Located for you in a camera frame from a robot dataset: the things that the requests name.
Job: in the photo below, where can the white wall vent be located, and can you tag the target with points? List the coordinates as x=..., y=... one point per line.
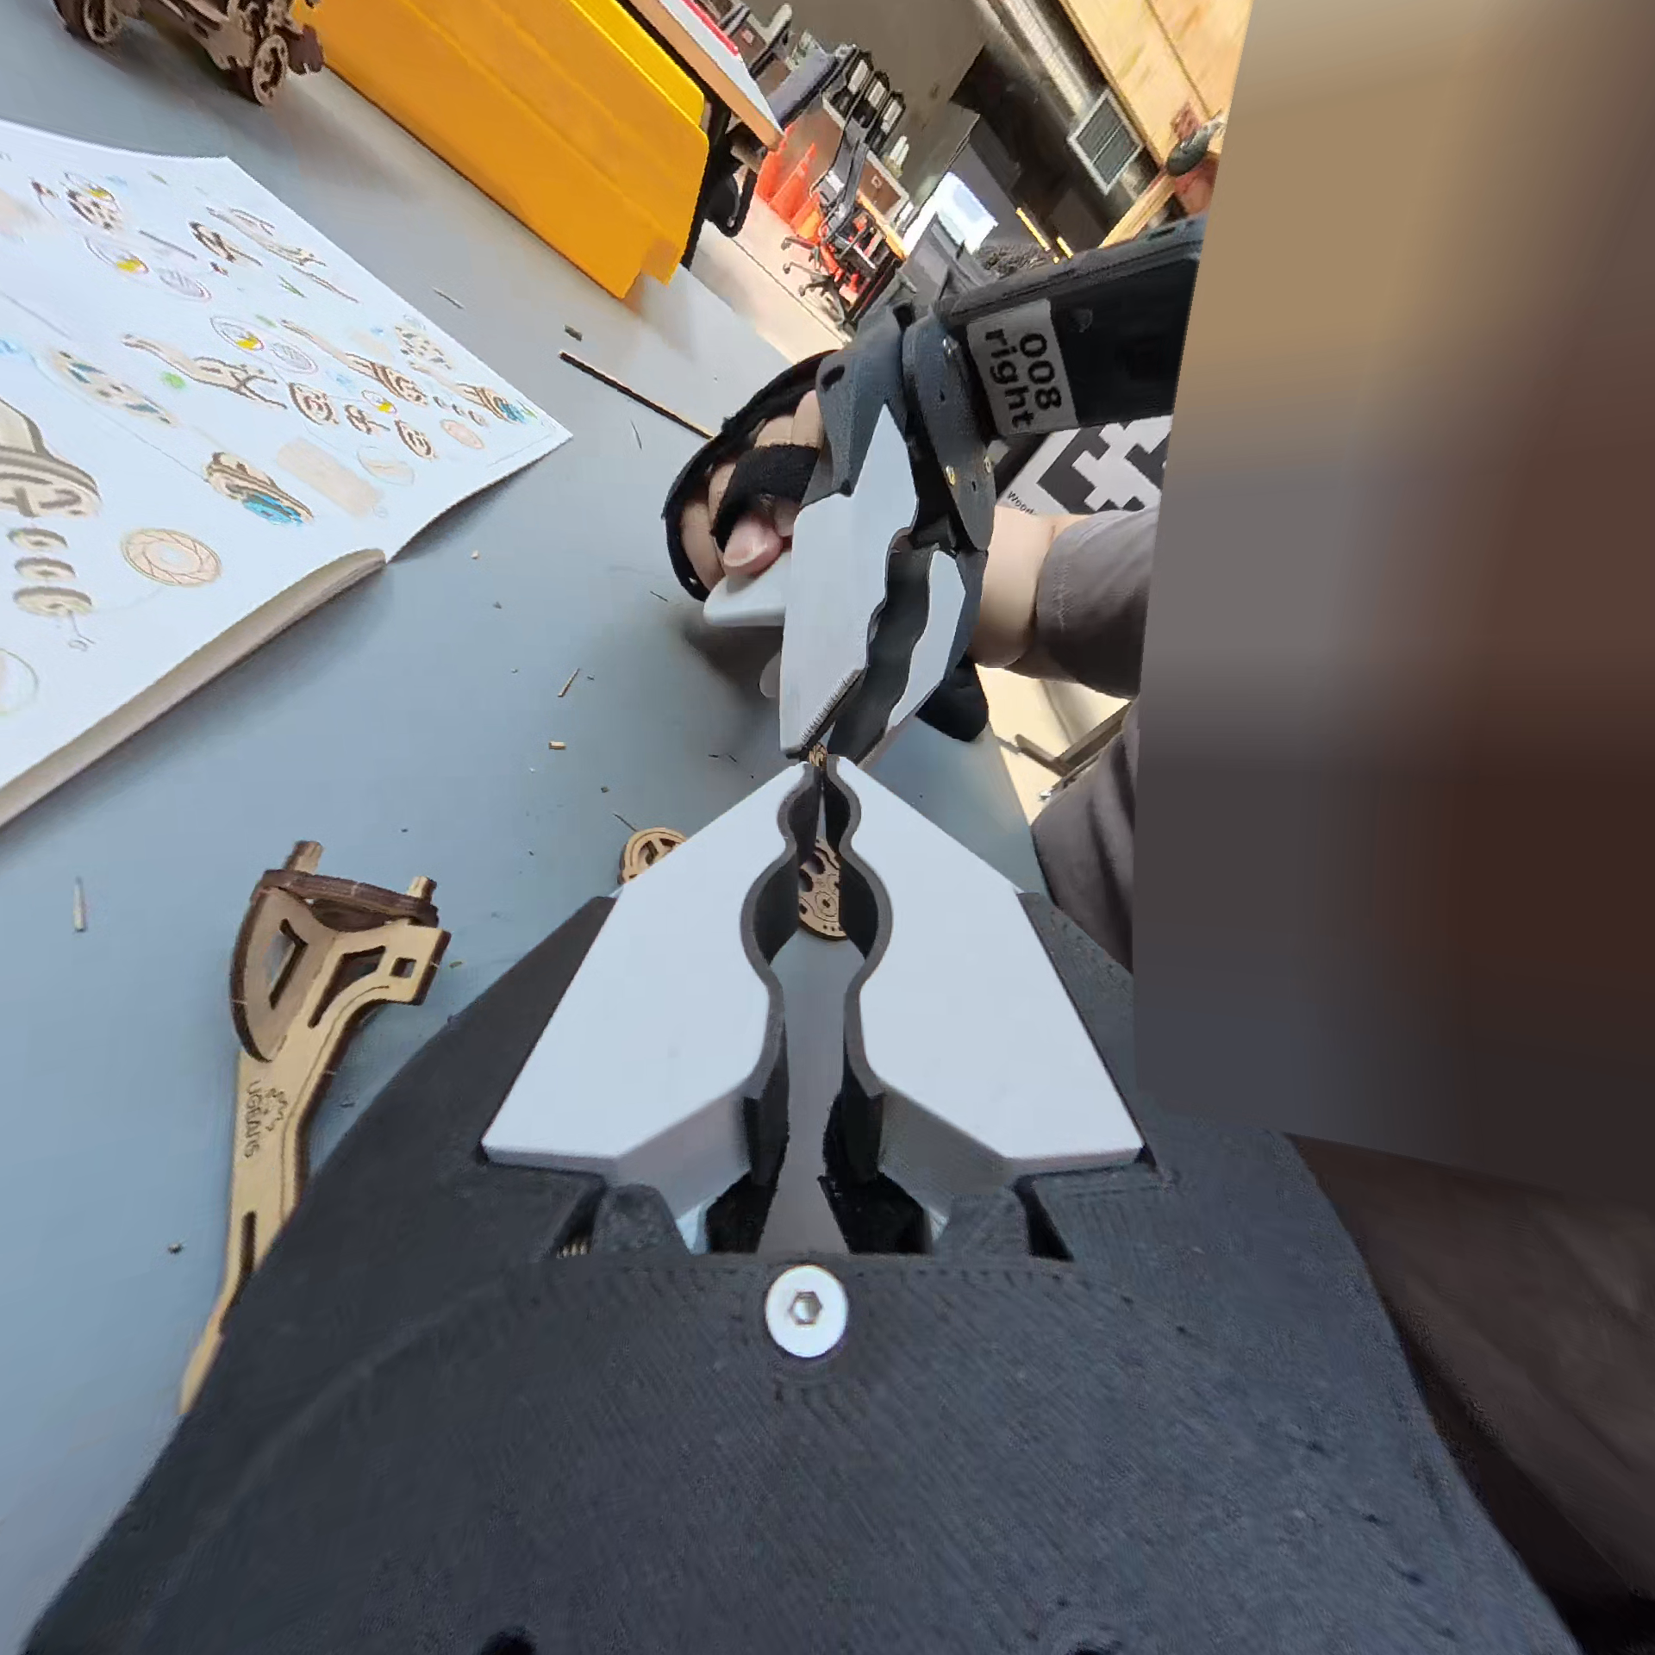
x=1107, y=138

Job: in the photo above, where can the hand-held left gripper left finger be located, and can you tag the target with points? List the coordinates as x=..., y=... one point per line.
x=647, y=1035

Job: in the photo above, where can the wooden model frame piece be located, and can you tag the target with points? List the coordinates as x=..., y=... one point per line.
x=297, y=1009

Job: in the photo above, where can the black office chair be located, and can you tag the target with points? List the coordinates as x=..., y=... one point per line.
x=840, y=193

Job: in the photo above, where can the thin dark wooden stick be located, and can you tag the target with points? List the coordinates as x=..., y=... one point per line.
x=633, y=390

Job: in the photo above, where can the small wooden gear assembly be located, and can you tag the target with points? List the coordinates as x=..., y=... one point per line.
x=821, y=886

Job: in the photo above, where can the person's right forearm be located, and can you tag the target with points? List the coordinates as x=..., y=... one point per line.
x=1086, y=595

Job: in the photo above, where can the assembled wooden model vehicle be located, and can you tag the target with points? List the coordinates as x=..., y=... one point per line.
x=219, y=33

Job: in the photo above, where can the white background table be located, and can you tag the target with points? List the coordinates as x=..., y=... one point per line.
x=724, y=64

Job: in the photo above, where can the orange crate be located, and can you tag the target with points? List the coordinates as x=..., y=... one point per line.
x=792, y=188

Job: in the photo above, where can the illustrated instruction booklet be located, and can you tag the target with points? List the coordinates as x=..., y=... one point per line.
x=259, y=426

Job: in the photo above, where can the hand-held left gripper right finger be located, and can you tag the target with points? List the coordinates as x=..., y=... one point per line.
x=995, y=1035

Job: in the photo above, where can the wooden wheel assembly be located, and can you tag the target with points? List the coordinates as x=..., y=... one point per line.
x=654, y=850

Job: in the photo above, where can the person's right hand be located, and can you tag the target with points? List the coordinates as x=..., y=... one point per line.
x=750, y=543

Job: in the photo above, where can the person's dark trousers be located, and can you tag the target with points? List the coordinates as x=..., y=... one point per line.
x=1526, y=1319

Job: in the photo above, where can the person's grey shirt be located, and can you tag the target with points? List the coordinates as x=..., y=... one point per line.
x=1098, y=840

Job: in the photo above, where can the yellow plastic bin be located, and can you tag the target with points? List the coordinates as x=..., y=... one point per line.
x=517, y=116

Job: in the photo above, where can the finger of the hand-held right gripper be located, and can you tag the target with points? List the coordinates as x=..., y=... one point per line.
x=938, y=633
x=840, y=595

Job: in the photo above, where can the plywood board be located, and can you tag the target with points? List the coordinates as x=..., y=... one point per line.
x=1150, y=52

